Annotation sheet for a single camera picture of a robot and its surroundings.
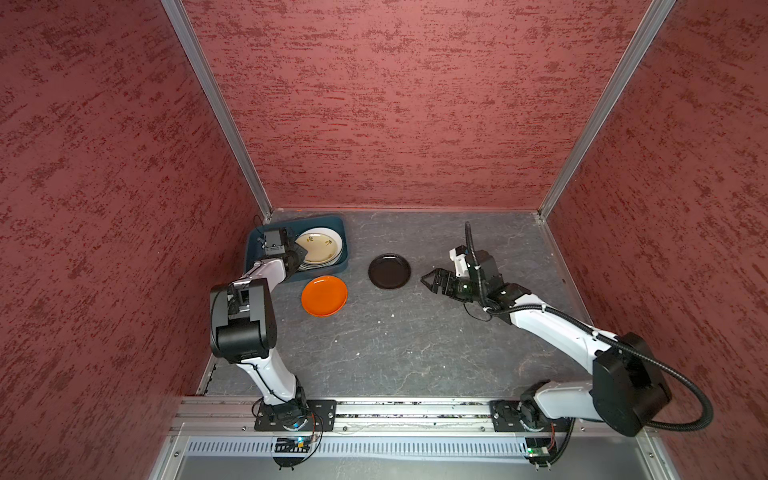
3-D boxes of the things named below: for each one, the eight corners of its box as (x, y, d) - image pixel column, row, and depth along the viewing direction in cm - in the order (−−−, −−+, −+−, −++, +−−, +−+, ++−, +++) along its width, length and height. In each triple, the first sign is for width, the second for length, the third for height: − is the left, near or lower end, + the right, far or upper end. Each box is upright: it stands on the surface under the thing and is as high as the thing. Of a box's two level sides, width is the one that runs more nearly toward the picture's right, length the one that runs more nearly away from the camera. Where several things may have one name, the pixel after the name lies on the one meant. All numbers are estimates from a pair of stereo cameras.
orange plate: (299, 317, 94) (297, 313, 92) (307, 279, 103) (306, 275, 101) (345, 317, 94) (344, 314, 92) (349, 279, 103) (349, 275, 101)
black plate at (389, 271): (367, 289, 100) (367, 284, 98) (369, 258, 109) (369, 253, 106) (410, 289, 100) (411, 285, 98) (409, 258, 109) (409, 253, 107)
